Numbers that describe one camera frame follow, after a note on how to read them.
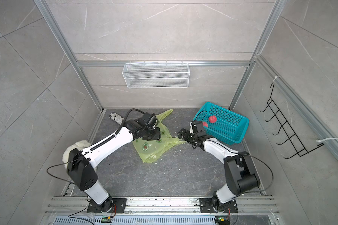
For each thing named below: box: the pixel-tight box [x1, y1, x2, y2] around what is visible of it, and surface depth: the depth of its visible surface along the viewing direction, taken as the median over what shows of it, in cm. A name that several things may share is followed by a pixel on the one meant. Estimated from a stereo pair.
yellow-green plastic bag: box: [132, 108, 186, 164], surface depth 88 cm
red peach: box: [208, 115, 217, 124], surface depth 109 cm
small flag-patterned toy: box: [108, 112, 124, 125], surface depth 112 cm
